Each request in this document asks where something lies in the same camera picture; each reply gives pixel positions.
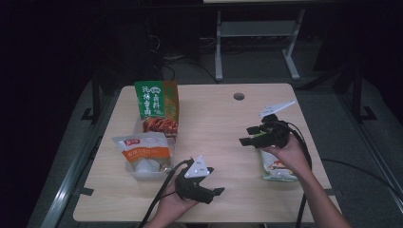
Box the clear plastic container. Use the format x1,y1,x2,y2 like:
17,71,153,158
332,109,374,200
125,116,177,182

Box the light green packet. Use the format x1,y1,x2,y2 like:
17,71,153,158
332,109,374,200
259,148,299,183

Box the white metal desk frame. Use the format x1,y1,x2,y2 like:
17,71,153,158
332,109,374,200
214,9,307,82

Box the black floor cables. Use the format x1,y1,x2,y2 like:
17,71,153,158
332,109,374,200
148,31,220,86

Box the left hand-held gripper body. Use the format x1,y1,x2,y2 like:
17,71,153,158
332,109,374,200
174,155,215,204

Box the green seasoning packet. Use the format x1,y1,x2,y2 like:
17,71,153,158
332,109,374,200
134,80,181,138

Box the orange and white clear packet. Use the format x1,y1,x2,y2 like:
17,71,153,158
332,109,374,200
111,131,174,174

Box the grey metal rail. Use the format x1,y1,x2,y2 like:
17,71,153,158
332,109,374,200
336,93,403,205
40,124,107,228

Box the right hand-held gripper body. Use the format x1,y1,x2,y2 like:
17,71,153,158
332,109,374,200
256,100,297,149

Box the black metal stand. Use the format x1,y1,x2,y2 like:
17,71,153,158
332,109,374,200
80,67,103,124
351,63,378,124

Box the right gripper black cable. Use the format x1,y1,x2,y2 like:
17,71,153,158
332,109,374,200
281,121,403,228

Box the person's right hand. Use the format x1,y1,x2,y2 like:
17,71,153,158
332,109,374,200
262,132,313,181

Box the person's left hand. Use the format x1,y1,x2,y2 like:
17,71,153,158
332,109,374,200
156,180,199,224

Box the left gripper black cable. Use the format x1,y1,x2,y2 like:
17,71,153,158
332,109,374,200
137,159,195,228

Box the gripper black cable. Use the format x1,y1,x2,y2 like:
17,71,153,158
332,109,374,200
281,121,403,228
137,159,195,228

